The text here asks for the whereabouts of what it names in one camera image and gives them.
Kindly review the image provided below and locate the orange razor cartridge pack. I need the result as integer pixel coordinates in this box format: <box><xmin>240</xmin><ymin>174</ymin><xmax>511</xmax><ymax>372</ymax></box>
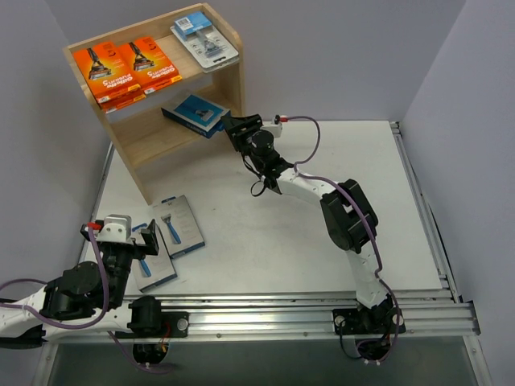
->
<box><xmin>117</xmin><ymin>36</ymin><xmax>183</xmax><ymax>95</ymax></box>

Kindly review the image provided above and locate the orange Gillette Fusion box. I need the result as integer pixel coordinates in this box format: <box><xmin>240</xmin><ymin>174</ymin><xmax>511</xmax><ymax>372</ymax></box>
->
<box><xmin>72</xmin><ymin>41</ymin><xmax>146</xmax><ymax>114</ymax></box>

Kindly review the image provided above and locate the wooden two-tier shelf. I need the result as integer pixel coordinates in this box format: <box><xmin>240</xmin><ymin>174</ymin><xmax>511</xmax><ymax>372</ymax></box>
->
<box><xmin>63</xmin><ymin>2</ymin><xmax>245</xmax><ymax>204</ymax></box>

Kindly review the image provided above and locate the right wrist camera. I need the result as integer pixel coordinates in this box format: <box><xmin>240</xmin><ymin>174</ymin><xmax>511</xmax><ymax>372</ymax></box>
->
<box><xmin>262</xmin><ymin>115</ymin><xmax>282</xmax><ymax>138</ymax></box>

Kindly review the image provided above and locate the grey Harry's razor box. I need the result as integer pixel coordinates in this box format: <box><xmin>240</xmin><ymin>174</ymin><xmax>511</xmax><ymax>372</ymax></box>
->
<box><xmin>153</xmin><ymin>195</ymin><xmax>205</xmax><ymax>259</ymax></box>
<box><xmin>131</xmin><ymin>226</ymin><xmax>177</xmax><ymax>293</ymax></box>

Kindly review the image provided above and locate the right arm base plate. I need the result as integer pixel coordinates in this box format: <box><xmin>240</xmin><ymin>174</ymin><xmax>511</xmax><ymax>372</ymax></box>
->
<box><xmin>332</xmin><ymin>308</ymin><xmax>397</xmax><ymax>336</ymax></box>

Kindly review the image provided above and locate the aluminium table frame rail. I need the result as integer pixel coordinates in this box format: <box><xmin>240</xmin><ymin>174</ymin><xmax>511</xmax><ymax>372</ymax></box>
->
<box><xmin>43</xmin><ymin>120</ymin><xmax>482</xmax><ymax>345</ymax></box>

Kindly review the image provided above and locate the Gillette blue razor blister pack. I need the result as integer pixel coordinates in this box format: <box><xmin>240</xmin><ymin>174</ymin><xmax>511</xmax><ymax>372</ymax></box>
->
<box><xmin>200</xmin><ymin>40</ymin><xmax>239</xmax><ymax>73</ymax></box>

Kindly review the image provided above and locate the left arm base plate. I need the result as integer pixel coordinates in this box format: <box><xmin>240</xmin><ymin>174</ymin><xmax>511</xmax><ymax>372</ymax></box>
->
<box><xmin>158</xmin><ymin>311</ymin><xmax>189</xmax><ymax>340</ymax></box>

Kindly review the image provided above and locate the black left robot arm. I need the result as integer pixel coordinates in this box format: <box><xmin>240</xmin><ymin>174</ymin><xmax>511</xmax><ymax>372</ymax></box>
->
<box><xmin>1</xmin><ymin>215</ymin><xmax>163</xmax><ymax>350</ymax></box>

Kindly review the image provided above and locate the blue Harry's razor box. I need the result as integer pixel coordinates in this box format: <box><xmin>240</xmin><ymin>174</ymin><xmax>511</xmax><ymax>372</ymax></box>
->
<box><xmin>161</xmin><ymin>91</ymin><xmax>231</xmax><ymax>139</ymax></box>

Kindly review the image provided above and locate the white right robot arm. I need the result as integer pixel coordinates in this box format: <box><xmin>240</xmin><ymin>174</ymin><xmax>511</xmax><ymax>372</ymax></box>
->
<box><xmin>221</xmin><ymin>114</ymin><xmax>401</xmax><ymax>332</ymax></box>

